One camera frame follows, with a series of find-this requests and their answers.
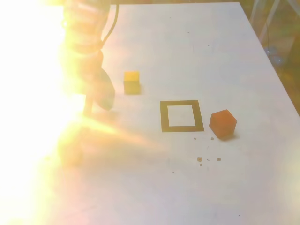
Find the yellow cube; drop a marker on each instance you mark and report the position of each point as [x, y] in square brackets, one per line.
[131, 83]

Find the black tape square outline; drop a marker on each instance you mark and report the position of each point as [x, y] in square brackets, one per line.
[164, 117]

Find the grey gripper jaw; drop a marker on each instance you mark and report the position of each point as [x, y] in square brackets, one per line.
[89, 105]
[105, 93]

